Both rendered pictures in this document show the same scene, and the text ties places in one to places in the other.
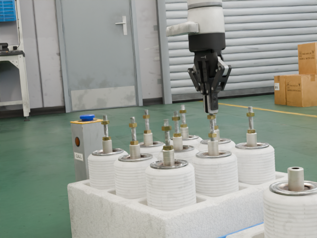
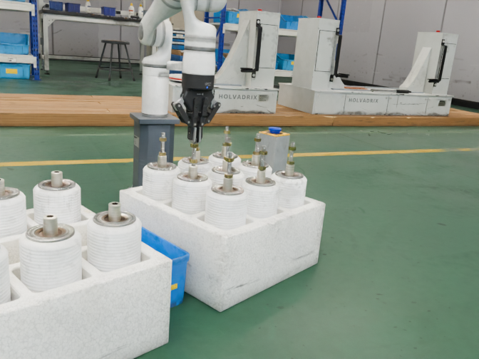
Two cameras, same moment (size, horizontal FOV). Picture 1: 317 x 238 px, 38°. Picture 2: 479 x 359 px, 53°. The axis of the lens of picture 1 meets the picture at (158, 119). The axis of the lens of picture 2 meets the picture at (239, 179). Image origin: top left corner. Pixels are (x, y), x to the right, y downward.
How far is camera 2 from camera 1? 1.47 m
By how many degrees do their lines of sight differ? 76
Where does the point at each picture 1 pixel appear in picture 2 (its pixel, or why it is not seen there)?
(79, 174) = not seen: hidden behind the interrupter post
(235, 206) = (160, 216)
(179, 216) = (126, 194)
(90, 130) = (264, 139)
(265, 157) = (209, 200)
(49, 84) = not seen: outside the picture
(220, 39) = (185, 79)
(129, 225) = not seen: hidden behind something
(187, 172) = (148, 173)
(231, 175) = (177, 196)
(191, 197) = (150, 192)
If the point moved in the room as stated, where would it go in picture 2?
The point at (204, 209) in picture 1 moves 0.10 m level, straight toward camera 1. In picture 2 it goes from (140, 201) to (99, 200)
